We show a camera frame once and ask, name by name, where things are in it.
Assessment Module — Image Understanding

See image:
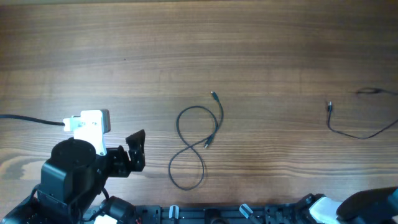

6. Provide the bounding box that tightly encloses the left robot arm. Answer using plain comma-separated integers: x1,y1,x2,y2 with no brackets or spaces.
2,130,146,223

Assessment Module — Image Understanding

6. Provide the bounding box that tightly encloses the black left camera cable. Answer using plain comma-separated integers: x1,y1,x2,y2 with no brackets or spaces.
0,113,66,127

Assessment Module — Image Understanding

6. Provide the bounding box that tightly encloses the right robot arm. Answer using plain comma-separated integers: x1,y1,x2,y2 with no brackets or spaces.
294,187,397,224

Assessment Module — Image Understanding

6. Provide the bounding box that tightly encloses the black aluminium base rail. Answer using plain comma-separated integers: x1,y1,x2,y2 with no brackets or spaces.
133,203,315,224

